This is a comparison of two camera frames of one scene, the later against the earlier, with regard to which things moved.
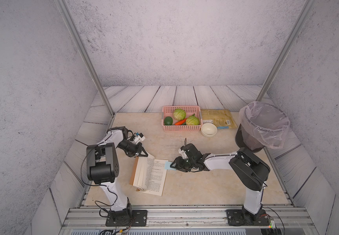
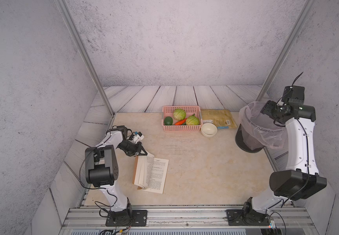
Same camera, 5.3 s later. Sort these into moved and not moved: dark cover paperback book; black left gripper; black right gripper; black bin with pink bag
Moved: black right gripper
Not moved: black left gripper; black bin with pink bag; dark cover paperback book
